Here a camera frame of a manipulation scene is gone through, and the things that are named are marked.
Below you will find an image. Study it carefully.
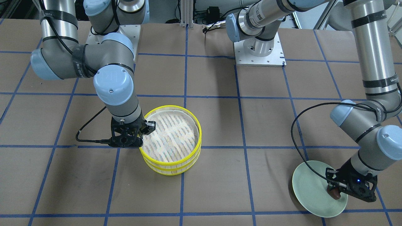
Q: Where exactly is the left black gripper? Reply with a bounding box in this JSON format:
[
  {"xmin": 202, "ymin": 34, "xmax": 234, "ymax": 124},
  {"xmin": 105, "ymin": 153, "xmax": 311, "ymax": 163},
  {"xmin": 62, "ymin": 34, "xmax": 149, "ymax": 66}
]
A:
[{"xmin": 325, "ymin": 160, "xmax": 378, "ymax": 202}]

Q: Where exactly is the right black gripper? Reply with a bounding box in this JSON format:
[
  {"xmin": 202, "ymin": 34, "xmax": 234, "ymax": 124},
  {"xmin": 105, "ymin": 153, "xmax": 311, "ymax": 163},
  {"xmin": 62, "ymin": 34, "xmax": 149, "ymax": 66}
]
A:
[{"xmin": 109, "ymin": 118, "xmax": 156, "ymax": 148}]

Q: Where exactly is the brown bun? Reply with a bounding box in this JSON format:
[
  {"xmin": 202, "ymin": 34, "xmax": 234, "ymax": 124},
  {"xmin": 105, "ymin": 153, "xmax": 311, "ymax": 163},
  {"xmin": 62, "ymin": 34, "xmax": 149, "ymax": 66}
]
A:
[{"xmin": 326, "ymin": 184, "xmax": 341, "ymax": 200}]

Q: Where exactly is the yellow steamer layer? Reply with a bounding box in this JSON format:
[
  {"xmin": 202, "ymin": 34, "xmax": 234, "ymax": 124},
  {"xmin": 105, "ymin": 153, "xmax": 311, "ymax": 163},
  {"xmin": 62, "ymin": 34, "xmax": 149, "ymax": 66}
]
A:
[
  {"xmin": 139, "ymin": 148, "xmax": 201, "ymax": 176},
  {"xmin": 139, "ymin": 105, "xmax": 202, "ymax": 168}
]

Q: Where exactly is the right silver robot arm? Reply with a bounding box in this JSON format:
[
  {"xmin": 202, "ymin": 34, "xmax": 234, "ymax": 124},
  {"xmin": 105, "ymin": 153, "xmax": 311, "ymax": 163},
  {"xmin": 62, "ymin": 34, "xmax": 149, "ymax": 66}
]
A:
[{"xmin": 30, "ymin": 0, "xmax": 156, "ymax": 148}]

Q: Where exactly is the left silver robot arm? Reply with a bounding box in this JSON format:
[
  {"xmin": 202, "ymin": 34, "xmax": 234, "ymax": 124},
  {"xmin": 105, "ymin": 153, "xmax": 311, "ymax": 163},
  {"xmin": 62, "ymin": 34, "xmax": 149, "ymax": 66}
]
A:
[{"xmin": 225, "ymin": 0, "xmax": 401, "ymax": 202}]

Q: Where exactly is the light green plate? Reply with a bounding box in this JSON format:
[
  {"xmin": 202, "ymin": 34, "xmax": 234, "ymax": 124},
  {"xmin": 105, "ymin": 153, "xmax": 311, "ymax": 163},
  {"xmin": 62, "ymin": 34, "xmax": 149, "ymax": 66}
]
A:
[{"xmin": 292, "ymin": 163, "xmax": 348, "ymax": 218}]

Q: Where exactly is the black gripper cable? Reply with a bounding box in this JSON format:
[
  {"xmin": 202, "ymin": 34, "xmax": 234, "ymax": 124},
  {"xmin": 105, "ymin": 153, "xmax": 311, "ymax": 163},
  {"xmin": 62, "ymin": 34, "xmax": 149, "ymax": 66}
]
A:
[
  {"xmin": 291, "ymin": 101, "xmax": 377, "ymax": 186},
  {"xmin": 75, "ymin": 106, "xmax": 113, "ymax": 145}
]

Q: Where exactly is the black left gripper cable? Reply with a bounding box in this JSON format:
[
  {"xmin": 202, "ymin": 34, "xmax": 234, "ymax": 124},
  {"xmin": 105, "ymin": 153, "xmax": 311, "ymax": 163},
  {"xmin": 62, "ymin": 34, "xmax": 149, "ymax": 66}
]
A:
[{"xmin": 291, "ymin": 101, "xmax": 377, "ymax": 186}]

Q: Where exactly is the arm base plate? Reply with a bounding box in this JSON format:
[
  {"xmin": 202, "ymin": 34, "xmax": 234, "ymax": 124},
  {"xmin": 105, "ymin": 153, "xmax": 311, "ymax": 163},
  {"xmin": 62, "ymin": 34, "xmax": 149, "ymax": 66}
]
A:
[
  {"xmin": 233, "ymin": 33, "xmax": 287, "ymax": 67},
  {"xmin": 86, "ymin": 24, "xmax": 142, "ymax": 63}
]

